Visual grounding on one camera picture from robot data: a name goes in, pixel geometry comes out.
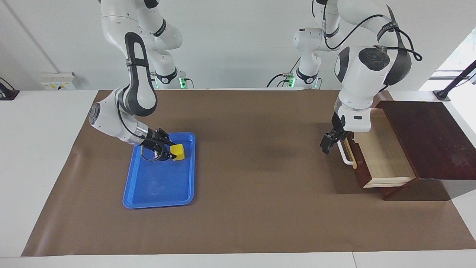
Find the wooden drawer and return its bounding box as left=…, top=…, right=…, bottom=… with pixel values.
left=337, top=107, right=416, bottom=188

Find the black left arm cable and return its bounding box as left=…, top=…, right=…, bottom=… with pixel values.
left=322, top=14, right=423, bottom=62

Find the black stand with base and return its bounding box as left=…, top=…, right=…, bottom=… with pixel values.
left=433, top=61, right=476, bottom=101

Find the white drawer handle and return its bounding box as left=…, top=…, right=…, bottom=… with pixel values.
left=337, top=140, right=354, bottom=165

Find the blue plastic tray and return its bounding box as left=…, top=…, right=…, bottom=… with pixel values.
left=123, top=132, right=196, bottom=209

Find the black clamp mount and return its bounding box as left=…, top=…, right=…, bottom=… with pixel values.
left=0, top=77, right=20, bottom=101

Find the black left base cable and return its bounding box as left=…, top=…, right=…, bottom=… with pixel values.
left=266, top=73, right=295, bottom=88

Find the white wall outlet box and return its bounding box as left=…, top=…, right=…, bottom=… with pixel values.
left=40, top=73, right=77, bottom=90

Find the dark wooden cabinet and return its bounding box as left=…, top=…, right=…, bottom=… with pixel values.
left=376, top=100, right=476, bottom=201

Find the brown table mat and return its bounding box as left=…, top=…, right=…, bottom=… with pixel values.
left=21, top=89, right=476, bottom=256

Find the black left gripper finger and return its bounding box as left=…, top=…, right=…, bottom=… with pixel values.
left=321, top=134, right=335, bottom=155

